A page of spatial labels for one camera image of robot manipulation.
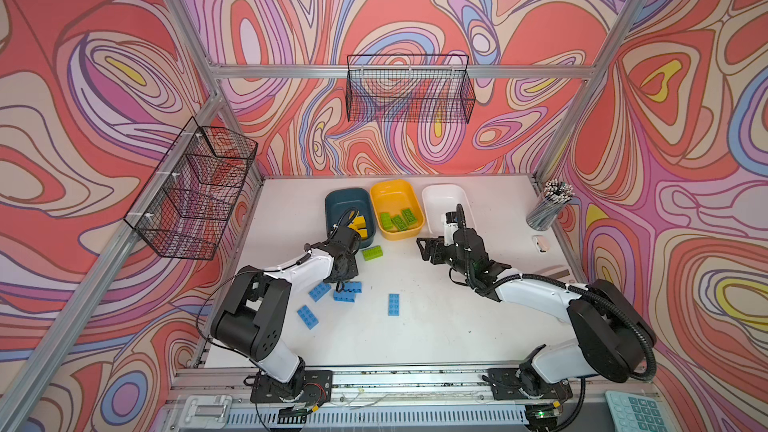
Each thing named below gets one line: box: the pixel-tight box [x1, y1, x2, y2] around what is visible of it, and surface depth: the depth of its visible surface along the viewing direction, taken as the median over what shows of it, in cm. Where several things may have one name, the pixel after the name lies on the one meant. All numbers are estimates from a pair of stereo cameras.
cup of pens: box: [526, 179, 575, 231], surface depth 97 cm
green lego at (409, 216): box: [402, 208, 417, 226], surface depth 107 cm
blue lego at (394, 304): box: [388, 293, 400, 317], surface depth 88 cm
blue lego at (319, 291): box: [308, 282, 332, 303], surface depth 90 cm
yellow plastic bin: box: [370, 179, 425, 241], surface depth 109 cm
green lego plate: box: [380, 212, 393, 231], surface depth 106 cm
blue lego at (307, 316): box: [296, 304, 319, 330], surface depth 85 cm
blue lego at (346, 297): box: [333, 290, 357, 303], surface depth 88 cm
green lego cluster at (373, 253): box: [362, 246, 384, 261], surface depth 99 cm
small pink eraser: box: [537, 236, 550, 252], surface depth 101 cm
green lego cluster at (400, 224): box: [390, 215, 409, 231], surface depth 106 cm
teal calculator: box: [605, 390, 668, 432], surface depth 70 cm
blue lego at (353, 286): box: [343, 281, 362, 293], surface depth 90 cm
